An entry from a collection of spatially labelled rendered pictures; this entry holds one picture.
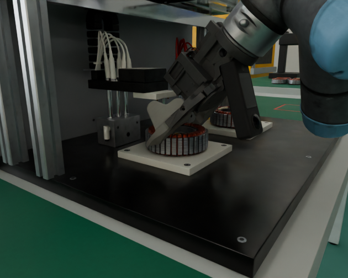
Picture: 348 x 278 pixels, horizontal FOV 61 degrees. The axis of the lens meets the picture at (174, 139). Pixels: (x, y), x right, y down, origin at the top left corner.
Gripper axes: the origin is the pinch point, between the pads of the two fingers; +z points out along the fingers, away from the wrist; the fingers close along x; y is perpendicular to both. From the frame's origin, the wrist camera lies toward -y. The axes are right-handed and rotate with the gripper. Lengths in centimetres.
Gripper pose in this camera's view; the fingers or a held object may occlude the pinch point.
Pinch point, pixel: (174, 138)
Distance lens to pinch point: 53.2
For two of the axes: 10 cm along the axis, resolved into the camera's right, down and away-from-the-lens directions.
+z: -5.4, 6.2, 5.7
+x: -5.7, 2.2, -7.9
